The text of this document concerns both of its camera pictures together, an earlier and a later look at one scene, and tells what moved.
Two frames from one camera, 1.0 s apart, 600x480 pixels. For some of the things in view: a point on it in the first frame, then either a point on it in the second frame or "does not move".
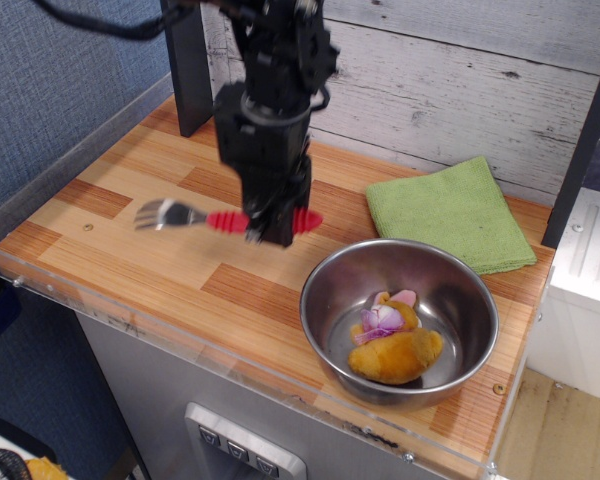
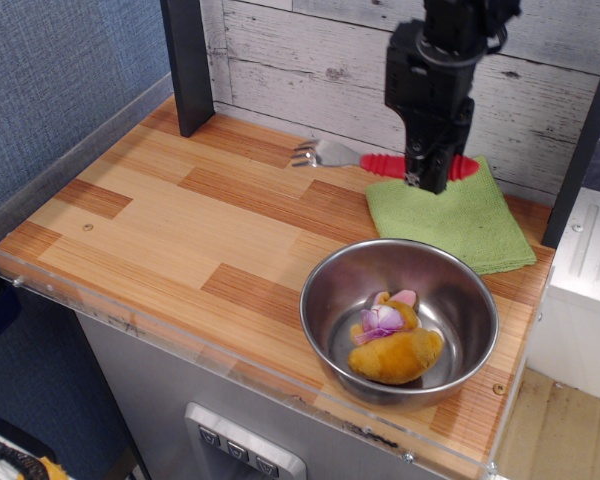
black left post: [187, 45] does not move
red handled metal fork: [161, 213] to [322, 153]
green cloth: [459, 205] does not move
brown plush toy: [390, 344] does not move
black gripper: [267, 151] to [434, 96]
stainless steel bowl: [392, 324] does not move
